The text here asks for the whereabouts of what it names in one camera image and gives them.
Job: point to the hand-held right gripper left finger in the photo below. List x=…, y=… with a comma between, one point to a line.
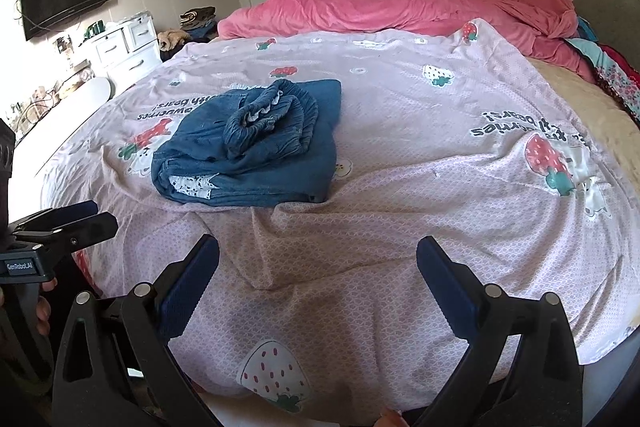
x=192, y=282

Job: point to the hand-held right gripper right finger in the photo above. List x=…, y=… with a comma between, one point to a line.
x=445, y=287

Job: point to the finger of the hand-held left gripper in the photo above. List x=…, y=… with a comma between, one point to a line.
x=75, y=210
x=85, y=231

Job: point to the blue denim pants white lace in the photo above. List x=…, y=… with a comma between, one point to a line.
x=280, y=157

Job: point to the person's left hand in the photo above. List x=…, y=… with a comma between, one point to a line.
x=44, y=317

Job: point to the white rounded desk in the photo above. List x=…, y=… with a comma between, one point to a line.
x=75, y=107

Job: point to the pink strawberry printed sheet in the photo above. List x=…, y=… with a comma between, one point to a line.
x=410, y=187

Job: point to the group of small bottles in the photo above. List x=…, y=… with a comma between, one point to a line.
x=50, y=94

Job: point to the white drawer cabinet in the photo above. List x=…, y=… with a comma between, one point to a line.
x=120, y=47

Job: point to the beige plush toy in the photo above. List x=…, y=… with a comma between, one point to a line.
x=172, y=39

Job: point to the pile of dark folded clothes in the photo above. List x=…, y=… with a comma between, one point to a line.
x=197, y=19

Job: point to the beige bed sheet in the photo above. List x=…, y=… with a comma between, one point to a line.
x=595, y=107

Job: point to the colourful floral clothes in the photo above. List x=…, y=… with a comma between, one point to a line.
x=615, y=67

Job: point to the pink duvet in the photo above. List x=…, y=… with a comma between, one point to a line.
x=380, y=9

